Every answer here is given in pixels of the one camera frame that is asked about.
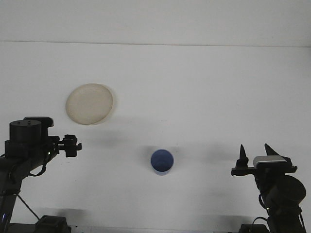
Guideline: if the pale blue cup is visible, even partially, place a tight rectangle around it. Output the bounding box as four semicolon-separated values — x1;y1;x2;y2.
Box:
150;148;174;176

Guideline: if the pale round plate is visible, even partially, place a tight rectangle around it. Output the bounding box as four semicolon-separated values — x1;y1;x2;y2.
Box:
65;83;117;126

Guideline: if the dark platform edge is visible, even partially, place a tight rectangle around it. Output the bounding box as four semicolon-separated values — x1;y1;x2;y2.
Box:
9;222;37;233

